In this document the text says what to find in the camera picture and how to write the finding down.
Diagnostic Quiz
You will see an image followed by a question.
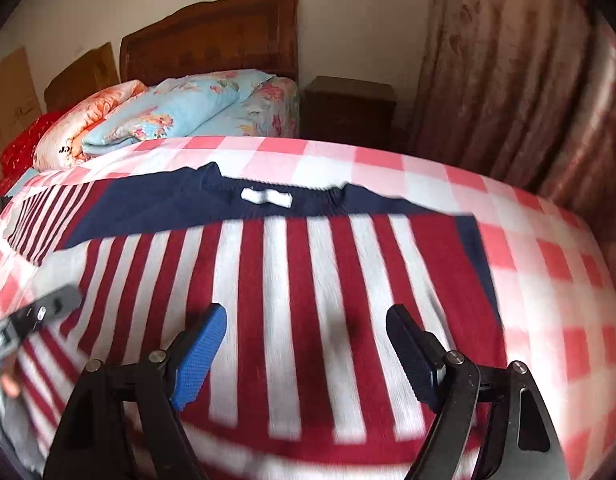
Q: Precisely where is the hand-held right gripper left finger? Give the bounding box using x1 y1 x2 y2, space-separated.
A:
43 302 227 480

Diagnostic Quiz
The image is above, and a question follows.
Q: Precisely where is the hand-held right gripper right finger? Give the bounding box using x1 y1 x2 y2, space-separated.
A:
385 304 571 480

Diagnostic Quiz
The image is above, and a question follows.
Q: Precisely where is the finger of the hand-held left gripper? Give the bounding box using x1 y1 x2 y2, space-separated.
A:
15 284 83 335

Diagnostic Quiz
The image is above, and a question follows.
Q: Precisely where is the red white striped navy sweater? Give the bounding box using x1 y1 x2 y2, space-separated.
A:
5 162 508 480

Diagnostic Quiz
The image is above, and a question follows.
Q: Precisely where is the person's left hand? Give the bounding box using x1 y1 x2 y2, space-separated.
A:
0 370 22 399

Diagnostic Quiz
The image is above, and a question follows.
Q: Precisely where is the light blue cloth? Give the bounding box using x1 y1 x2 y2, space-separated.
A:
5 172 41 197

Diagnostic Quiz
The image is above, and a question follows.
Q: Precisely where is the red white checked blanket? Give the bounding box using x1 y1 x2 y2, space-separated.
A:
0 135 616 480

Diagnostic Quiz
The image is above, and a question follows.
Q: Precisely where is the red dotted cloth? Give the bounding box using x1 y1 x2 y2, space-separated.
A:
0 112 61 201

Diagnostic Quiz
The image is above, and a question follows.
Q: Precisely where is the brown cardboard sheet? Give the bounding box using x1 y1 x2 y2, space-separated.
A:
0 47 43 181

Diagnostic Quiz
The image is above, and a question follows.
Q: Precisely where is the blue floral quilt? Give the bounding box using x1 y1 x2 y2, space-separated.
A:
82 71 276 161

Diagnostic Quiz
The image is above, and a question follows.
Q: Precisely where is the small wooden headboard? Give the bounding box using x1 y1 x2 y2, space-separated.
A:
44 42 120 113

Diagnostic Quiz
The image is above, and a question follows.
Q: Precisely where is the floral bed sheet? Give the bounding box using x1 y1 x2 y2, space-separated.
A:
188 76 301 140

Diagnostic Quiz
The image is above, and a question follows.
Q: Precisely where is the dark wooden nightstand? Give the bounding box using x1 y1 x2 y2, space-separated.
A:
304 76 397 148

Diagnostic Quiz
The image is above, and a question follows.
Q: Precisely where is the brown floral curtain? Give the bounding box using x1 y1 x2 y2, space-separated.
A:
408 0 616 271

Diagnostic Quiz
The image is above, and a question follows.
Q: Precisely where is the large wooden headboard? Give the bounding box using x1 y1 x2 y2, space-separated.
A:
119 0 299 86

